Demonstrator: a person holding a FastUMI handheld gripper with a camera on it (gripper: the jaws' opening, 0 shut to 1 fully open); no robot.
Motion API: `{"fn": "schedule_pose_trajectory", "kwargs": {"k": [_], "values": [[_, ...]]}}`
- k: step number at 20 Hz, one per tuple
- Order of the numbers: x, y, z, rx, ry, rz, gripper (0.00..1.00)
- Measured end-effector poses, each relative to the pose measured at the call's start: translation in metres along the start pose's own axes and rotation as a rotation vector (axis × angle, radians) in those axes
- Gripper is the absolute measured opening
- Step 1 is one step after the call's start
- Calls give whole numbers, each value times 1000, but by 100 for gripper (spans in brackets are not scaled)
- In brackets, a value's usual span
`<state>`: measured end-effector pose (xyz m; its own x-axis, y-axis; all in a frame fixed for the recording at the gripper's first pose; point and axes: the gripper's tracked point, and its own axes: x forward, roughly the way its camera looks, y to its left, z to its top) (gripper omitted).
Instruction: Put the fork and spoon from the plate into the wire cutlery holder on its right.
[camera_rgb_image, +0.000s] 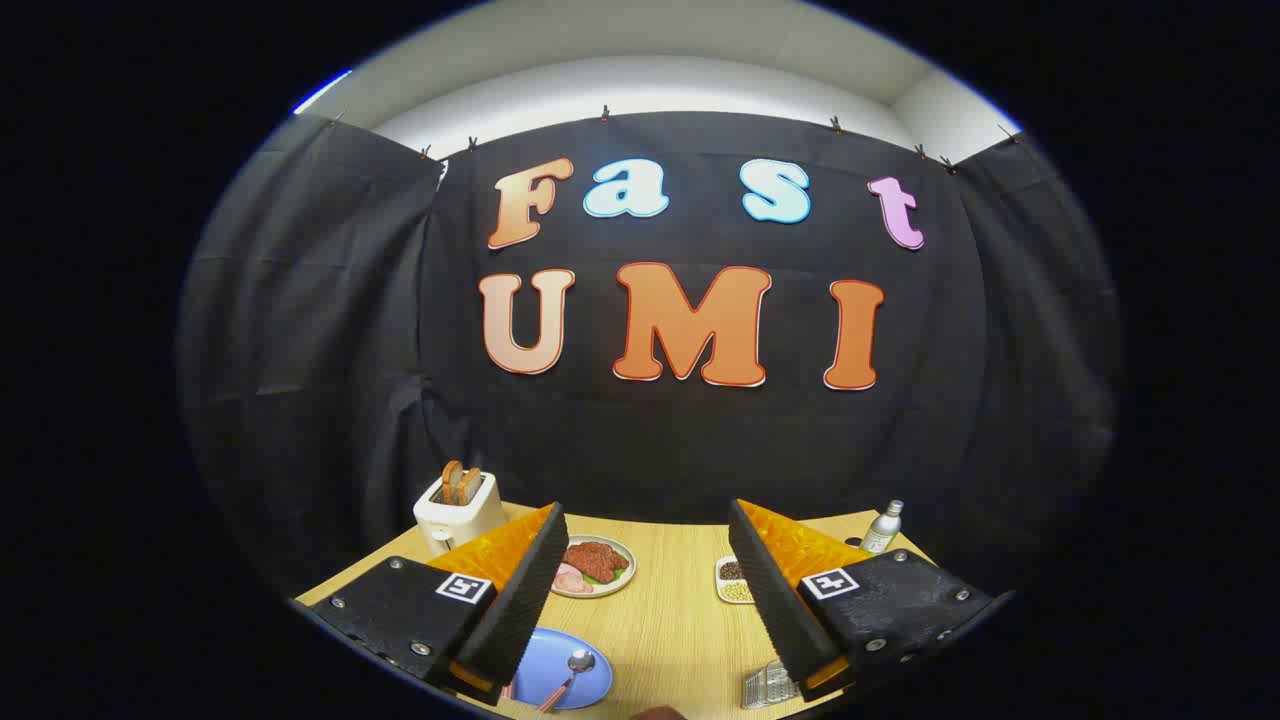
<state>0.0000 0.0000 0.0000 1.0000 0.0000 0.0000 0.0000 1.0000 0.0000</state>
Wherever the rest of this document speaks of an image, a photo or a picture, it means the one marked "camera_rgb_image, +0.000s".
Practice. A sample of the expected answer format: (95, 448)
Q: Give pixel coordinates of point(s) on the white divided dish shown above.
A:
(722, 585)

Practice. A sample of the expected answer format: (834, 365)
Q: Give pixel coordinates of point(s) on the white toaster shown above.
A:
(470, 515)

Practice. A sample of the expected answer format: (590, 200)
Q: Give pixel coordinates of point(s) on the brown steak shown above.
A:
(595, 560)

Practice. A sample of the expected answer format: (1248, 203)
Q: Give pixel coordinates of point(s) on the blue round plate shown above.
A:
(590, 690)

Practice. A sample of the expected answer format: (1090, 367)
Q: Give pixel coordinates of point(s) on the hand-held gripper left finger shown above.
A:
(520, 600)

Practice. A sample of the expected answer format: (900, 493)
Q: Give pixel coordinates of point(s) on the grey oval plate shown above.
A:
(620, 589)

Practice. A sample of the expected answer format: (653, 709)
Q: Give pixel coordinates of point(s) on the heap of yellow soybeans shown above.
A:
(738, 591)

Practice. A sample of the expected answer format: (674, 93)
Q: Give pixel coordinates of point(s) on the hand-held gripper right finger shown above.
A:
(770, 590)

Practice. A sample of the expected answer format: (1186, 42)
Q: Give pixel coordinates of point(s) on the heap of black beans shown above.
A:
(731, 570)

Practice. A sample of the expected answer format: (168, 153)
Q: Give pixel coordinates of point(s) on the toasted bread slice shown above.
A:
(470, 487)
(452, 482)

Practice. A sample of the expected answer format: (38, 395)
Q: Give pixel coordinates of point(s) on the green drink bottle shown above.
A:
(882, 530)

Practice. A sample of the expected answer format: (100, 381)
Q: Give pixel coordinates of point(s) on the pink ham slices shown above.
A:
(568, 579)

